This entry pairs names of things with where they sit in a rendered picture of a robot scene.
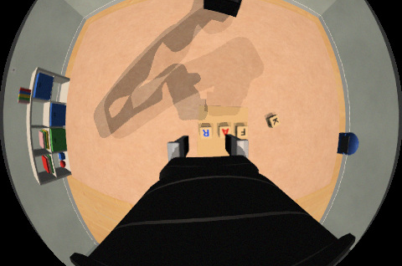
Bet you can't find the tan flat mat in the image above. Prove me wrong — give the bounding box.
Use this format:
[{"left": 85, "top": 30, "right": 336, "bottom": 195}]
[{"left": 197, "top": 105, "right": 248, "bottom": 156}]

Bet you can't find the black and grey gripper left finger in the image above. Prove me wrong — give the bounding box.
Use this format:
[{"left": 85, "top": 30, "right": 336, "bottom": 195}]
[{"left": 167, "top": 136, "right": 189, "bottom": 161}]

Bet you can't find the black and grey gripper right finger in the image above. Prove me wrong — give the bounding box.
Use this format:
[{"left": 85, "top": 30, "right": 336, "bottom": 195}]
[{"left": 225, "top": 134, "right": 249, "bottom": 158}]

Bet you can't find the tan wooden letter block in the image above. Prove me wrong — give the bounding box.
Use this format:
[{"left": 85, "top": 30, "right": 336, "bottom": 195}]
[
  {"left": 200, "top": 126, "right": 212, "bottom": 139},
  {"left": 266, "top": 115, "right": 281, "bottom": 128},
  {"left": 235, "top": 125, "right": 248, "bottom": 138},
  {"left": 219, "top": 125, "right": 231, "bottom": 138}
]

